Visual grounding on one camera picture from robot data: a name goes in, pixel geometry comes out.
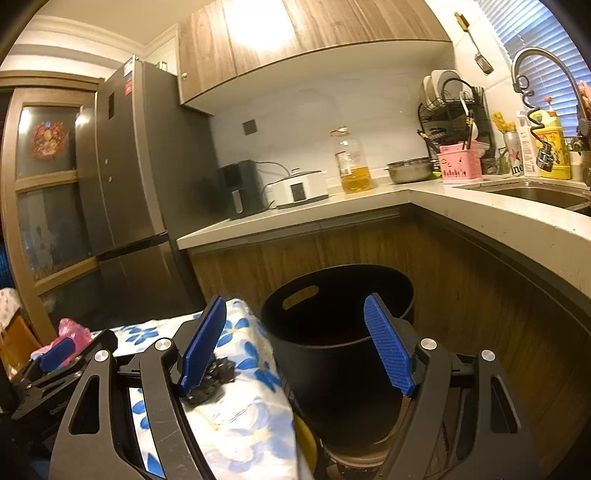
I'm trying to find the black plastic bag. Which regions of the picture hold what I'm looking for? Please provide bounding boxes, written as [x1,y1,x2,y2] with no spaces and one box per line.
[182,355,235,406]

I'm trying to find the pink plastic bag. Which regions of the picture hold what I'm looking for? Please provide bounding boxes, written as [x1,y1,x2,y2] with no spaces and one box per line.
[30,318,92,364]

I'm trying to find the black trash bin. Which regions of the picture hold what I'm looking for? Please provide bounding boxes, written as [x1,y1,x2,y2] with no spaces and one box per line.
[262,264,415,447]

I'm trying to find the steel kitchen faucet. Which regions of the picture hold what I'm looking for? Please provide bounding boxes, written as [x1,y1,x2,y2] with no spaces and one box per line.
[511,46,590,180]

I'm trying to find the orange chair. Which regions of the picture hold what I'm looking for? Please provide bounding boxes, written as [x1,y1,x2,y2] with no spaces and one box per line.
[1,312,41,379]

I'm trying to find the dotted white cloth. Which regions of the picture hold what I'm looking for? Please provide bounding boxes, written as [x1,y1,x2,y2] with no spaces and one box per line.
[0,288,22,332]

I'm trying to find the wooden lower cabinets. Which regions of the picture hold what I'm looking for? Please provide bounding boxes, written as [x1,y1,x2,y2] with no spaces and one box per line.
[188,205,590,479]

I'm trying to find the wooden cabinets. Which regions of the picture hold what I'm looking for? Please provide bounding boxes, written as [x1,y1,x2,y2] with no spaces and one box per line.
[188,205,590,479]
[177,1,451,105]

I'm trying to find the blue floral tablecloth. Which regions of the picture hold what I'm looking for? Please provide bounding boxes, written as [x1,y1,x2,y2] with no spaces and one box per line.
[91,298,316,480]

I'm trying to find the cooking oil bottle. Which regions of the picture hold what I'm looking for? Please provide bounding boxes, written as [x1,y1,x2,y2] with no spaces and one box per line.
[329,126,373,194]

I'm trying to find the steel bowl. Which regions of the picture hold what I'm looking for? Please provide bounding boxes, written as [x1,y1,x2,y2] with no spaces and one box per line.
[387,157,433,184]

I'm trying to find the white slow cooker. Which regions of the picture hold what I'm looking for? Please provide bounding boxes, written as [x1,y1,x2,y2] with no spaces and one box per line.
[270,170,329,209]

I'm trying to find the dark steel refrigerator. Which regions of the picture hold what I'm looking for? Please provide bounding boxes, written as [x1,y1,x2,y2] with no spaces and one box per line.
[76,57,225,326]

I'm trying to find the pink utensil holder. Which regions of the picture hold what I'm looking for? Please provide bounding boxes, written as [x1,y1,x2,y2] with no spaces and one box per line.
[438,142,483,185]

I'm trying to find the red flower decoration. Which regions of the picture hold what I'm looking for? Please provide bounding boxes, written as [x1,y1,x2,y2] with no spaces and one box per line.
[32,120,65,160]

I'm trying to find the steel sink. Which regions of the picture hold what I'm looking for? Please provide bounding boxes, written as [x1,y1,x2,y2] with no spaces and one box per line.
[461,179,590,216]

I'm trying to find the wooden glass door cabinet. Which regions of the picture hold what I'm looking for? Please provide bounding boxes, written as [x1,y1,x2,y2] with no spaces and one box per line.
[1,71,99,344]

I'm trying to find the white carton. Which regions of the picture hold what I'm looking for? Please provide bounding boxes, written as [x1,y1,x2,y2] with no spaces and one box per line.
[516,110,540,177]

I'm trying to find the beer can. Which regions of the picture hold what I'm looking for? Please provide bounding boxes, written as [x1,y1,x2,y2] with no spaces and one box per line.
[503,132,524,176]

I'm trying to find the black dish rack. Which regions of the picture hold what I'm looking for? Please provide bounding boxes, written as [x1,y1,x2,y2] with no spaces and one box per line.
[417,69,497,169]

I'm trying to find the yellow detergent bottle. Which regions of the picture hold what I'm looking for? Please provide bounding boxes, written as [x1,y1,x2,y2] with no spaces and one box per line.
[533,96,572,180]

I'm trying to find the hanging spatula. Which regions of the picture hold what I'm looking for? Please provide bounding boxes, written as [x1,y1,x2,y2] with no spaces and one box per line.
[454,12,494,75]

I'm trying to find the wooden upper cabinets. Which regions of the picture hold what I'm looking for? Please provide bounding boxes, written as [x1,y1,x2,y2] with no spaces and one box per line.
[177,1,451,105]

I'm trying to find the pink hanging cloth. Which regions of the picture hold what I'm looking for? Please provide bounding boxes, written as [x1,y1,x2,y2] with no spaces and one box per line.
[577,80,591,121]

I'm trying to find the window blinds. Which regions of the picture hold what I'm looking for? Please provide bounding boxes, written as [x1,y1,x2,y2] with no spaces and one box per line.
[475,0,591,139]

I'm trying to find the wall socket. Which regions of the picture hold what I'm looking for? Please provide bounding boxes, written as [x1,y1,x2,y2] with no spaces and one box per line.
[242,119,257,136]

